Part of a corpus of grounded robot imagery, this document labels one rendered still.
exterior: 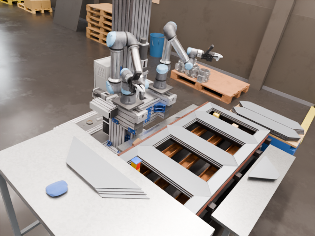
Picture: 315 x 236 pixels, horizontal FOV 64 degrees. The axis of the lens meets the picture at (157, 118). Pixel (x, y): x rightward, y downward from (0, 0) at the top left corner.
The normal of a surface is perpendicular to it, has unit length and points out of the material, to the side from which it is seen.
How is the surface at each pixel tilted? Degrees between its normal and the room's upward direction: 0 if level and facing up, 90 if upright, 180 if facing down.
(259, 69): 90
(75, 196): 0
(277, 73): 90
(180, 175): 0
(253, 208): 0
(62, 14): 73
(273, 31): 90
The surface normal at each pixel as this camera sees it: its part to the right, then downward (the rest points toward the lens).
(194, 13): -0.61, 0.36
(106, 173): 0.12, -0.83
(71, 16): -0.55, 0.11
